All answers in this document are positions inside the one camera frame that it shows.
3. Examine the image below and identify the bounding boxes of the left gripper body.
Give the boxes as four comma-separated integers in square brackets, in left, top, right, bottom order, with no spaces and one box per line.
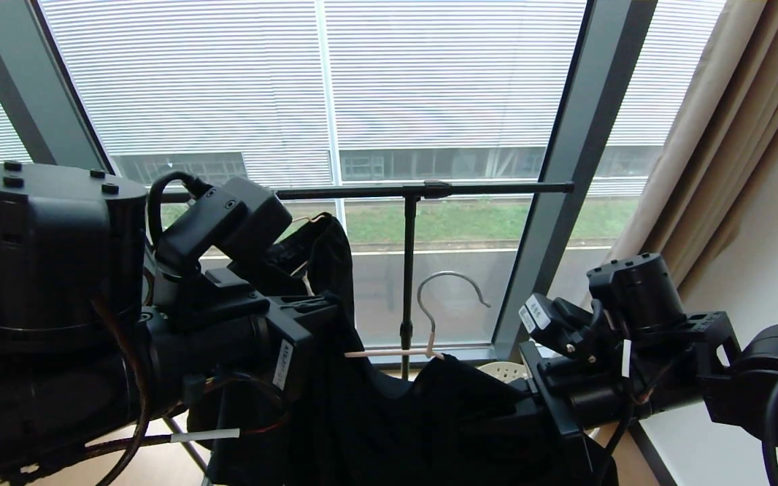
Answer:
[158,309,317,407]

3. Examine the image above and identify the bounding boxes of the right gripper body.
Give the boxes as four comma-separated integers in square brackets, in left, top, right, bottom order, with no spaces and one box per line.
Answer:
[519,340,641,434]

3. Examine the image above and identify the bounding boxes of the black shorts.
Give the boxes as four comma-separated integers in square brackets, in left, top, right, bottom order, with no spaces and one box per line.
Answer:
[186,213,364,446]

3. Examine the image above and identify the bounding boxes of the pink clothes hanger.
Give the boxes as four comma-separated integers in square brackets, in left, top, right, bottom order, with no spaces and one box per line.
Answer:
[344,271,492,362]
[288,212,334,298]

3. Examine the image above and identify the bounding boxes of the black garment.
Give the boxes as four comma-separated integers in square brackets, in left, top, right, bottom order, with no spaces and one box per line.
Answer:
[207,351,621,486]

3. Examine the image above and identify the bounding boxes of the white laundry basket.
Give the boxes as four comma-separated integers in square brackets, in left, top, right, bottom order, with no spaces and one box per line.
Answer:
[477,361,529,387]

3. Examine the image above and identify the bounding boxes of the black clothes rack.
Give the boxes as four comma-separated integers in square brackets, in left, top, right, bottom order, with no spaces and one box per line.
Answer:
[159,180,575,486]

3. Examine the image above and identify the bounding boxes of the beige curtain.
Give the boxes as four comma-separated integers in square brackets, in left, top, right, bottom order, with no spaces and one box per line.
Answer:
[608,0,778,292]

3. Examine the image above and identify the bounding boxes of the window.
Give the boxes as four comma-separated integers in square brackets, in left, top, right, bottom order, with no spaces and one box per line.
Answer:
[0,0,727,365]

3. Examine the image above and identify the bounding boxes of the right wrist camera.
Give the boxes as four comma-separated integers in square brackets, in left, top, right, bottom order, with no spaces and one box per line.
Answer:
[517,292,607,360]

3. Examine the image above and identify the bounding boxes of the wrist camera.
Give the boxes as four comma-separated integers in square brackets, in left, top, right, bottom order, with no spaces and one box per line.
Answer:
[156,177,294,298]
[517,292,607,360]

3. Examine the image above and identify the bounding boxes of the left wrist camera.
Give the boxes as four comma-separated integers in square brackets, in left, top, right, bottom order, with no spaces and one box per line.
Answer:
[156,177,294,298]

